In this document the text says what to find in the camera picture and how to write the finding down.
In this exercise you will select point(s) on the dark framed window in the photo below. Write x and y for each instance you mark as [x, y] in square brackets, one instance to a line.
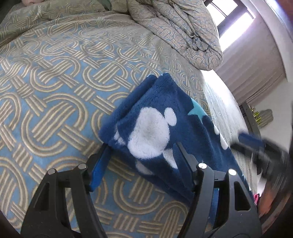
[232, 18]

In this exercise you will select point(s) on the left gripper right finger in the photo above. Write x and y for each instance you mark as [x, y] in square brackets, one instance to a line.
[187, 166]

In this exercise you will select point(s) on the person right hand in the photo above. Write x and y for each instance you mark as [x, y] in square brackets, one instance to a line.
[266, 200]

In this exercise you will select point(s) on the beige curtain right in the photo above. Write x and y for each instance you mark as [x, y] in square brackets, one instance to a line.
[252, 65]

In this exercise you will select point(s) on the grey wall desk unit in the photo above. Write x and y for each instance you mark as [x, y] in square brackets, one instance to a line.
[249, 119]

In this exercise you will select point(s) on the folded grey duvet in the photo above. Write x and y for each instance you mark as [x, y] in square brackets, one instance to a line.
[187, 26]

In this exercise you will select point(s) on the patterned grey bedspread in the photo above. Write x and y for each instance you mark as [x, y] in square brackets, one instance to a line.
[66, 66]

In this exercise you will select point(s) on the pink garment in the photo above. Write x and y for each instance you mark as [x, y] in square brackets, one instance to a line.
[256, 198]

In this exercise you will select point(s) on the navy star fleece pants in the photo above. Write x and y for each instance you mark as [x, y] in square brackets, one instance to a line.
[146, 193]

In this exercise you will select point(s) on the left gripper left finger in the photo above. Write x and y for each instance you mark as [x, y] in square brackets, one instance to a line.
[96, 167]

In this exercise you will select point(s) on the pink pillow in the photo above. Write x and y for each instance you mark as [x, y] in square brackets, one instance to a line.
[31, 2]

